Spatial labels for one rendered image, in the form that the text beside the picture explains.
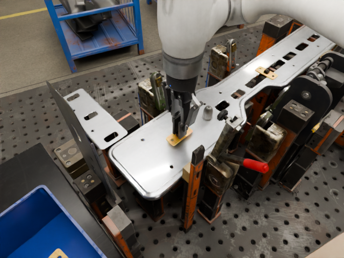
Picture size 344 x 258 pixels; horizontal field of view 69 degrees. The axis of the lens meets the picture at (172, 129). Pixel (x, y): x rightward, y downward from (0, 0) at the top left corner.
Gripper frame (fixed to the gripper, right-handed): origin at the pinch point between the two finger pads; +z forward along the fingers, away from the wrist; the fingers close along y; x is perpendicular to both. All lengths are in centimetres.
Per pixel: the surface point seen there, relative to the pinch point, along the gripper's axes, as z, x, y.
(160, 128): 5.4, 1.7, 6.7
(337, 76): -10.5, -39.6, -23.1
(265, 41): 12, -76, 18
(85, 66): 106, -47, 189
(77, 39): 89, -57, 214
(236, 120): -16.1, -0.3, -16.2
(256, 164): -8.7, 0.5, -24.2
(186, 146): 5.4, 0.6, -3.8
